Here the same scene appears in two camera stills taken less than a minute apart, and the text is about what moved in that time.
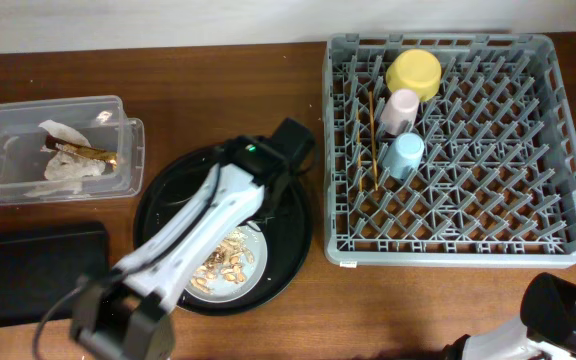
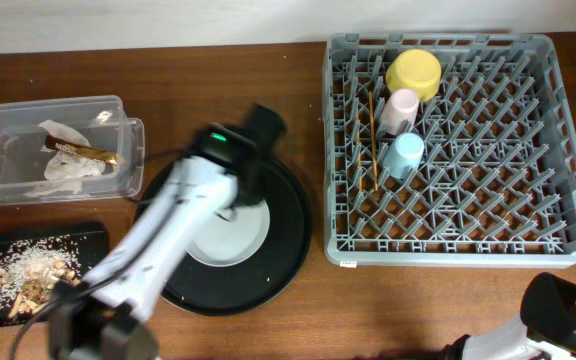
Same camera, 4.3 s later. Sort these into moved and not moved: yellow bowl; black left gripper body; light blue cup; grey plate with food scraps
Moved: black left gripper body; grey plate with food scraps
Not moved: light blue cup; yellow bowl
